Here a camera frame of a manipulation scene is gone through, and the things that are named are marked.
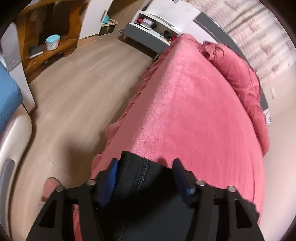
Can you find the black embroidered pants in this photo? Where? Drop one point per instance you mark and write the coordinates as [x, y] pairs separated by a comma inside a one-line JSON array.
[[147, 204]]

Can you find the ship pattern curtain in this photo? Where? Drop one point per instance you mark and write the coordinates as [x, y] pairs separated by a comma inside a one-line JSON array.
[[257, 33]]

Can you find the wooden desk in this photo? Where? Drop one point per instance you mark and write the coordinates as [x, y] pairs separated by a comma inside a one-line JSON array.
[[46, 29]]

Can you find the white grey nightstand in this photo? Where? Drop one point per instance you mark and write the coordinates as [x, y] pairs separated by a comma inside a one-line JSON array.
[[150, 31]]

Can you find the pink bed sheet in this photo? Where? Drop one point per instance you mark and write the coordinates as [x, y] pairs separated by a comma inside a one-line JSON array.
[[185, 109]]

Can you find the pink crumpled duvet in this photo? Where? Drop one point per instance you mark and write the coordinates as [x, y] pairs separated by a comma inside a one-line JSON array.
[[245, 83]]

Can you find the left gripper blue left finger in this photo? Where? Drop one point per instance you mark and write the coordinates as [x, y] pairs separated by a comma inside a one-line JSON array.
[[106, 181]]

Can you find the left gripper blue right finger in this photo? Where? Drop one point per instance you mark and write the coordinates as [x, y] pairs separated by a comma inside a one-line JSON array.
[[186, 182]]

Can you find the blue white chair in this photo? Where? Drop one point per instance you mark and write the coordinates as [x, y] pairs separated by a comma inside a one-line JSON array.
[[16, 124]]

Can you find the wooden white cabinet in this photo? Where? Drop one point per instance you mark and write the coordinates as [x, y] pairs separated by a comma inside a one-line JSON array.
[[94, 16]]

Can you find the white teal lidded jar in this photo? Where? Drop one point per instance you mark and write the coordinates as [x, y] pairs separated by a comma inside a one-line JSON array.
[[52, 42]]

